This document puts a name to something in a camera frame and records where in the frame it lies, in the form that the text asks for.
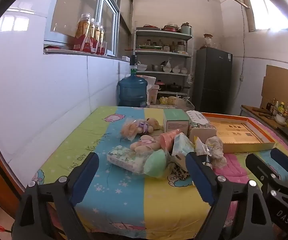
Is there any colourful printed blanket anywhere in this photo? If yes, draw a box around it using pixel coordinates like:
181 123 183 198
38 106 288 238

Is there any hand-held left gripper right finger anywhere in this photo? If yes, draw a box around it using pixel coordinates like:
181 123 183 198
185 152 277 240

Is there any mint green carton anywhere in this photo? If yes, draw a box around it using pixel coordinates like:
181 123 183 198
163 109 190 133

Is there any mint green sponge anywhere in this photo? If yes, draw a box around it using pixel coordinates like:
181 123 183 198
144 149 170 178

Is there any teddy bear with purple ribbon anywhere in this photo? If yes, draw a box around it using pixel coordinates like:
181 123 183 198
120 117 164 141

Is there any black cooking pot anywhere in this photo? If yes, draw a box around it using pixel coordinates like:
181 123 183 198
167 82 191 92

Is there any large sliding window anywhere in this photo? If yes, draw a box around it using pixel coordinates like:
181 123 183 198
44 0 121 57

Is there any blue water jug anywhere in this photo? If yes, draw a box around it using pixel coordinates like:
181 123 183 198
118 74 148 107

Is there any dark refrigerator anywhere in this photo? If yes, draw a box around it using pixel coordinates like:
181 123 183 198
194 47 233 114

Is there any black water pump dispenser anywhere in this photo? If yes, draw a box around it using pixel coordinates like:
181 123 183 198
129 55 138 75

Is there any blue white tissue packet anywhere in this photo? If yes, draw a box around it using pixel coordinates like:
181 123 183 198
171 132 195 158

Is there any clear plastic bag of food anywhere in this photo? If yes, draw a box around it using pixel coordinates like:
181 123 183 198
159 95 195 111

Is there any cluster of condiment bottles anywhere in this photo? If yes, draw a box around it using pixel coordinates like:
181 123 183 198
266 97 288 129

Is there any brown cardboard sheet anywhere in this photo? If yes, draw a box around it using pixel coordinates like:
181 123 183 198
260 65 288 113

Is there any glass jar with red lid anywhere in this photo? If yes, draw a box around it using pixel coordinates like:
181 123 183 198
203 34 213 49

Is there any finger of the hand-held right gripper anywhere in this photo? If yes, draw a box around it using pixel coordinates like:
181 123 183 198
270 148 288 188
245 152 288 201

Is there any green floral tissue pack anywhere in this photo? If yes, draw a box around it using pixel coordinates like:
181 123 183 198
106 145 149 174

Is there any small high window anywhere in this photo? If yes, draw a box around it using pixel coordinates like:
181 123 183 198
242 0 288 33

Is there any pink towel roll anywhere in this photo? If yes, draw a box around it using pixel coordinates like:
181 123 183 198
159 128 182 150

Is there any white bowl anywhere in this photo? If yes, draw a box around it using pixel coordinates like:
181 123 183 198
275 114 288 125

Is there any grey metal shelf rack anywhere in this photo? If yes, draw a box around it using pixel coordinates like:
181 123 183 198
134 27 194 105

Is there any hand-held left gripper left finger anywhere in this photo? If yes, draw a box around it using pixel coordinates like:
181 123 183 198
11 152 100 240

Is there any floral tissue box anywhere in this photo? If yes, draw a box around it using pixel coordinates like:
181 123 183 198
185 110 217 143

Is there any teal canister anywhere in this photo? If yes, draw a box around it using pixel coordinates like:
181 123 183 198
181 22 192 35

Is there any pale plastic bucket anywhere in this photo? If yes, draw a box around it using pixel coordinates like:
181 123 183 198
147 85 160 105

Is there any white floral cloth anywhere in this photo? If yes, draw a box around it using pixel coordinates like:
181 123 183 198
205 136 228 169

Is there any orange shallow cardboard box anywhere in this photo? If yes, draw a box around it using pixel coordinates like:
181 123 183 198
201 112 276 154

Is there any spotted cloth pouch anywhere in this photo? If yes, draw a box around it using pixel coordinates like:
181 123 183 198
167 162 192 180

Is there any kitchen counter with wooden board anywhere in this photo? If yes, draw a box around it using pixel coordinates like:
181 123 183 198
241 104 288 140

